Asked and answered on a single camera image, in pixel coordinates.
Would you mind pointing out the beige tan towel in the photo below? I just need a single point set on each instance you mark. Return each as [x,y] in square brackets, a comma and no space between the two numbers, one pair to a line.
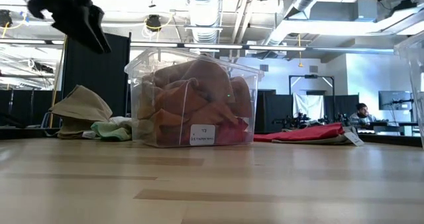
[205,78]

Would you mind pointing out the black table frame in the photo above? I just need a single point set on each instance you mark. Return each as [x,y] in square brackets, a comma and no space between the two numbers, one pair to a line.
[20,133]

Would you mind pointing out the grey rectangular ceiling duct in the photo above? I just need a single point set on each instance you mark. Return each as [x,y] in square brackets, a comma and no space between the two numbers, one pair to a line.
[344,11]

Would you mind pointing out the mauve pink towel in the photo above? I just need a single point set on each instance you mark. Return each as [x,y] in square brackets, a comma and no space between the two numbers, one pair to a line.
[242,98]

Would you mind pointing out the pale olive towel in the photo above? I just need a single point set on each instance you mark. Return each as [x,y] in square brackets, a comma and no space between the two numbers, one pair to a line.
[83,104]

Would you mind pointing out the black curtain panel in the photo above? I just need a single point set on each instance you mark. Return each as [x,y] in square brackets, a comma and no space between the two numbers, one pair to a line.
[116,71]

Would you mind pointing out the light green towel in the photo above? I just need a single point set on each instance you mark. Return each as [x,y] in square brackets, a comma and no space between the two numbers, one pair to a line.
[111,131]

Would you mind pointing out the black partition panels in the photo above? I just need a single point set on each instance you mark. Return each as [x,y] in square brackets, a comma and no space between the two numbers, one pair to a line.
[281,108]

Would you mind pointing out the white hanging sheet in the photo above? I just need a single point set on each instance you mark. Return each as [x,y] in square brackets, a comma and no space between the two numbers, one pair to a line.
[308,104]

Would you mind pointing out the black frame stand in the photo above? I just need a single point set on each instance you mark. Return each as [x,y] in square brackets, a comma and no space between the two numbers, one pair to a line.
[311,76]

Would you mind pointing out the background dark table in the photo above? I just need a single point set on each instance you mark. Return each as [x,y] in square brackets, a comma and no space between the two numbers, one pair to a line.
[387,126]

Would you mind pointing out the dark olive towel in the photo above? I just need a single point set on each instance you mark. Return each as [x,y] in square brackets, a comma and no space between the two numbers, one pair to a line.
[73,129]

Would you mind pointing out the person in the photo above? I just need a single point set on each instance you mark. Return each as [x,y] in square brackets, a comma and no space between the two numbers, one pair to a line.
[362,116]

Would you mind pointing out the silver spiral ceiling duct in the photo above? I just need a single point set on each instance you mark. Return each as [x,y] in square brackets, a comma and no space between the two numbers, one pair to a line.
[203,12]

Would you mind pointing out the background black robot arms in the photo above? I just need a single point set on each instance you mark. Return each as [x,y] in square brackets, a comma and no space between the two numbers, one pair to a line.
[298,119]

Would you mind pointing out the computer monitor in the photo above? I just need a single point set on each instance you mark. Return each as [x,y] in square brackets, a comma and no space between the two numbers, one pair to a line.
[391,99]

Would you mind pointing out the pale grey towel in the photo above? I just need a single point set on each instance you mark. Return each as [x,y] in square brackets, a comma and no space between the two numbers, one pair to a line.
[298,141]

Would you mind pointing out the yellow hanging pendant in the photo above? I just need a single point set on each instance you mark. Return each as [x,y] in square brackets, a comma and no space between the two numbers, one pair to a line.
[300,65]

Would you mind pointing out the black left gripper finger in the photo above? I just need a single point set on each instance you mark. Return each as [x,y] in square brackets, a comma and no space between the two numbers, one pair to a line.
[96,28]
[77,33]

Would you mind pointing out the black ceiling device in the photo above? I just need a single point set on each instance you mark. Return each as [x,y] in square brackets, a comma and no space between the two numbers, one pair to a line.
[5,18]

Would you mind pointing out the clear plastic bin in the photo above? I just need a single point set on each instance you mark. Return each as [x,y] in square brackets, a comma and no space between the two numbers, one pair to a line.
[142,68]
[414,51]

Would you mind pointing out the clothes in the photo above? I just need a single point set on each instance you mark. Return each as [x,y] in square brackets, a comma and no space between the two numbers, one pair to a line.
[179,101]

